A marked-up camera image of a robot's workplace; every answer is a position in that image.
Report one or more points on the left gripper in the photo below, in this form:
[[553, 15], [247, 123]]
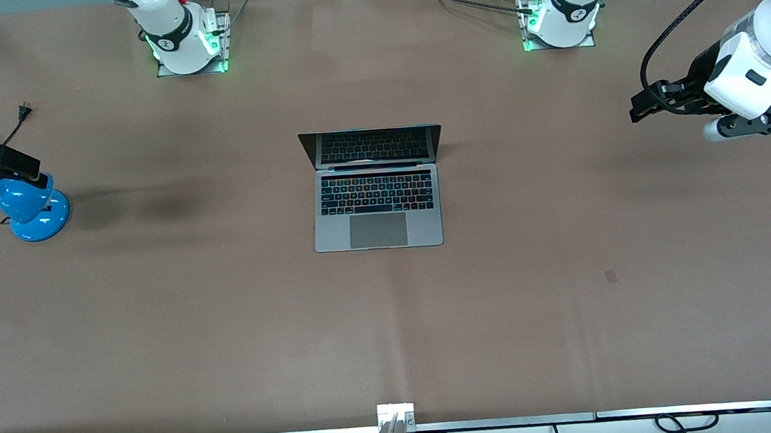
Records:
[[698, 78]]

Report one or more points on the silver grey laptop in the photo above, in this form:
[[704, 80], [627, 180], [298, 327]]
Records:
[[378, 230]]

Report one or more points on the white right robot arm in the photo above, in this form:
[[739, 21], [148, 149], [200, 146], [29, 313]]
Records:
[[166, 26]]

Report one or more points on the brown table mat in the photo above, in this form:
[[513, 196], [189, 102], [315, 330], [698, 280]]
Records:
[[575, 311]]

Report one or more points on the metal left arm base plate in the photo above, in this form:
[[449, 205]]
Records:
[[530, 47]]

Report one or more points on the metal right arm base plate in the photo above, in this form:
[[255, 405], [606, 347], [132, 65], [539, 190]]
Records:
[[165, 73]]

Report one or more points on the silver mounting bracket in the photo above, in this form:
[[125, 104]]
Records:
[[406, 410]]

